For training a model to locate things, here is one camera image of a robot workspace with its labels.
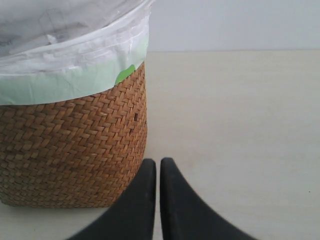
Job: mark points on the woven wicker waste basket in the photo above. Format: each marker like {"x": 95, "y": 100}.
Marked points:
{"x": 79, "y": 153}

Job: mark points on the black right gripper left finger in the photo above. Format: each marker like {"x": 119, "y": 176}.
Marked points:
{"x": 132, "y": 216}

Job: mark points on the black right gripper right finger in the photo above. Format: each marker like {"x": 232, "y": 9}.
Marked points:
{"x": 184, "y": 215}

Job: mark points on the white plastic bin liner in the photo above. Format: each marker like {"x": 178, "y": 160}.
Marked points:
{"x": 59, "y": 50}

